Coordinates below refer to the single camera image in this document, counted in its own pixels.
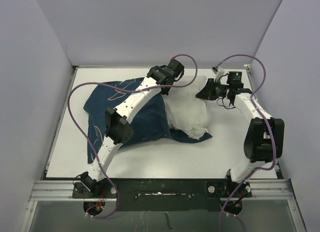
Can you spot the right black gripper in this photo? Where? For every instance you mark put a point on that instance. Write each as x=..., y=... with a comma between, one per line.
x=207, y=92

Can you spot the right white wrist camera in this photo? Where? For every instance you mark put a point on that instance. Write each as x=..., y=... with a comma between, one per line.
x=219, y=72

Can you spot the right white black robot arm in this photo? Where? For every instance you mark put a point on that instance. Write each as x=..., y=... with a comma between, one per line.
x=263, y=143

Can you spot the white pillow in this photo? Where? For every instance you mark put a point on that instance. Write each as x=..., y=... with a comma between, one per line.
x=188, y=116

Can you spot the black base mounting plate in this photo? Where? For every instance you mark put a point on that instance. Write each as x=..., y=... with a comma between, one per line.
x=141, y=194

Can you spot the dark blue embroidered pillowcase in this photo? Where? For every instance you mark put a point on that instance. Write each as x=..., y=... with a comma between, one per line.
x=149, y=124

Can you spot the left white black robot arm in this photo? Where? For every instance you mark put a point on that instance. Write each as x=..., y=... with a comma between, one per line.
x=118, y=120

